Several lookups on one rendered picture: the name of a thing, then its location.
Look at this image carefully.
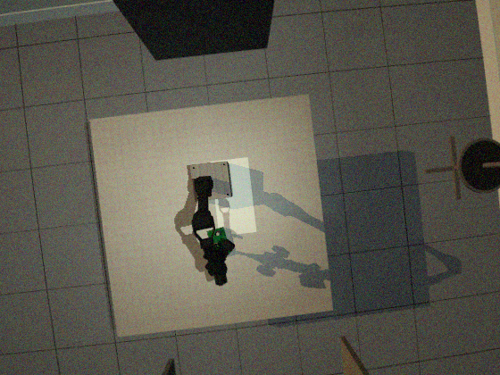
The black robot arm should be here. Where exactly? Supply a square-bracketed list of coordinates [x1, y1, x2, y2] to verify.
[191, 176, 228, 286]

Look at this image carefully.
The green circuit board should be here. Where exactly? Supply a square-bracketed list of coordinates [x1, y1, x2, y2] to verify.
[207, 227, 227, 250]

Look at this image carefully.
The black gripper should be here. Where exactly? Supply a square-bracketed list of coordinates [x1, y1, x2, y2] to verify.
[205, 239, 235, 269]

